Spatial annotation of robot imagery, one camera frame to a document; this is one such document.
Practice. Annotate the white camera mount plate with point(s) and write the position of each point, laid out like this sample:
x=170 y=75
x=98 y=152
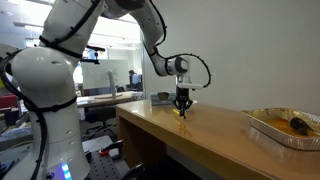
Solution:
x=184 y=82

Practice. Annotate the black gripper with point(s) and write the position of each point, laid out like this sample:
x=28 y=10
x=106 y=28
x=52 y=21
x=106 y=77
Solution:
x=182 y=101

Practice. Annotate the black office chair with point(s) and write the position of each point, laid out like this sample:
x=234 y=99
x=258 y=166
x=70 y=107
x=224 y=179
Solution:
x=99 y=114

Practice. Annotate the seated person in background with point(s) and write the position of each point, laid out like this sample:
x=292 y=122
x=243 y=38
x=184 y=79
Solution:
x=135 y=81

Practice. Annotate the black clamp with red tip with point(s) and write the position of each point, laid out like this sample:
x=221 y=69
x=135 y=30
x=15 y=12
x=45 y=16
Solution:
x=106 y=151

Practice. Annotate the aluminium foil tray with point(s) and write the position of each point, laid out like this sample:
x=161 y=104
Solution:
x=276 y=123

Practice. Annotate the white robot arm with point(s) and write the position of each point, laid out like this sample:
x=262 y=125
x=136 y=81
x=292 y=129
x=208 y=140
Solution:
x=42 y=77

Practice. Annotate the yellow marker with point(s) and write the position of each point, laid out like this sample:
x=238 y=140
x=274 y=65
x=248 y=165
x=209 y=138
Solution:
x=177 y=112

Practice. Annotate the dark object in tray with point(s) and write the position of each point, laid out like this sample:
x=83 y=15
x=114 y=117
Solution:
x=300 y=126

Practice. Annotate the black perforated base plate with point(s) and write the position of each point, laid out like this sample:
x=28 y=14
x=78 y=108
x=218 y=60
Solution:
x=110 y=167

